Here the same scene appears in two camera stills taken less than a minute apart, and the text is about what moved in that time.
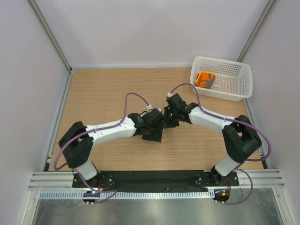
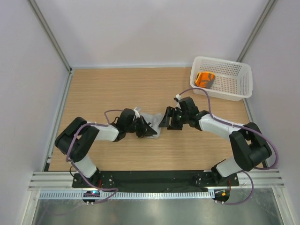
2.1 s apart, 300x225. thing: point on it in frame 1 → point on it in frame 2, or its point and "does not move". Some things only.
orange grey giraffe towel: [205, 79] does not move
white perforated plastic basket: [221, 78] does not move
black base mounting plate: [157, 181] does not move
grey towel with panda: [156, 110] → [136, 112]
